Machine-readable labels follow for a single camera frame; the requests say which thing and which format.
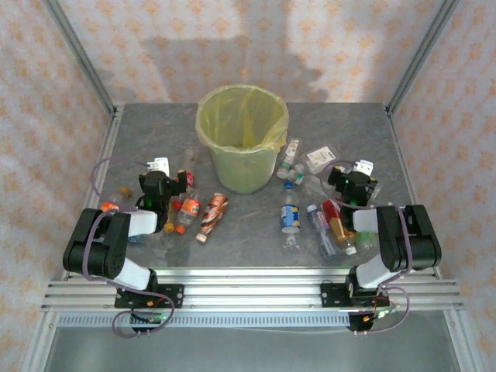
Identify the orange label soda bottle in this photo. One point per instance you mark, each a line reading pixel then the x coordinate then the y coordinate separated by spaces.
pixel 190 208

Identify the orange label bottle brown cap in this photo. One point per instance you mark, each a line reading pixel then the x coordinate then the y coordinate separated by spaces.
pixel 124 190

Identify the red label amber tea bottle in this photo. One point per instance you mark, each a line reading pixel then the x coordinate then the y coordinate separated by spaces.
pixel 337 226

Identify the orange juice bottle orange cap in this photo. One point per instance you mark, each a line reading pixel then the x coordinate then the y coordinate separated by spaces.
pixel 169 228

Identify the brown striped label bottle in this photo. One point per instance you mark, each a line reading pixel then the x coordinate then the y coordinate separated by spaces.
pixel 213 211

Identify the clear bottle green white cap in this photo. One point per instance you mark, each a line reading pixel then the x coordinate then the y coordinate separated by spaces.
pixel 310 184

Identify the clear bottle white label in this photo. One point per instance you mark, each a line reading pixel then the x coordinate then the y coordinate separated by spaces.
pixel 319 157

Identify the small dark blue label bottle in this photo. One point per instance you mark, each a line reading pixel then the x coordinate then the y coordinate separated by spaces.
pixel 135 238

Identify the green plastic bin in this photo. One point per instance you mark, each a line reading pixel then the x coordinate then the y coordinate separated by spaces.
pixel 240 170

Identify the blue yellow label water bottle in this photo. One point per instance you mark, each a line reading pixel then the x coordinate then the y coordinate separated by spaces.
pixel 290 217

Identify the clear bottle green neck band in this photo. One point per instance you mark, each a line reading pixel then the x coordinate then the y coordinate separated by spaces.
pixel 288 157

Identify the yellow-green trash bin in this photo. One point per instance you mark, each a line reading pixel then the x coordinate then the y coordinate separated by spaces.
pixel 232 116

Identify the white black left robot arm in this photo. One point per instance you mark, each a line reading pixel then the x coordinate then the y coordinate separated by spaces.
pixel 100 248

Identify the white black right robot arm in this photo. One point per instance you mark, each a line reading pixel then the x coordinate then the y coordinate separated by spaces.
pixel 410 240

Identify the clear crushed plastic bottle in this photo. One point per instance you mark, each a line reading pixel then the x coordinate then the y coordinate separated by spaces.
pixel 366 240

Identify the small green circuit board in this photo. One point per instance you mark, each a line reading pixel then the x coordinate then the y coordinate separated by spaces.
pixel 153 319
pixel 381 314

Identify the grey metal lower panel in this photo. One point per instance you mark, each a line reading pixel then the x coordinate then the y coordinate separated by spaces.
pixel 252 352

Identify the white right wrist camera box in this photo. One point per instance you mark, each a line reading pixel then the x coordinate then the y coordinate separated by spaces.
pixel 365 166

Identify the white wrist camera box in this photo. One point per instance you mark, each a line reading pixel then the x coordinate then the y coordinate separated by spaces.
pixel 365 166
pixel 160 163

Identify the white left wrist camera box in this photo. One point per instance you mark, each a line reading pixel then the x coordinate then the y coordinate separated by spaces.
pixel 160 163

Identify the aluminium table side rail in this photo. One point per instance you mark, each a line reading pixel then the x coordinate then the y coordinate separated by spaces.
pixel 401 155
pixel 106 147

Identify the aluminium mounting rail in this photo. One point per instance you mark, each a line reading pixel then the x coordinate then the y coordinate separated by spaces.
pixel 252 294

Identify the black base bracket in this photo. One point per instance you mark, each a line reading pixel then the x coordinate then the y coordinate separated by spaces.
pixel 141 330
pixel 358 325

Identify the aluminium frame post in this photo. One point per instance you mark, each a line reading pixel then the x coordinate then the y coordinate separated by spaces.
pixel 424 50
pixel 79 50

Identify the aluminium frame leg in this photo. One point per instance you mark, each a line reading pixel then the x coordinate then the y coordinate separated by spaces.
pixel 465 348
pixel 36 348

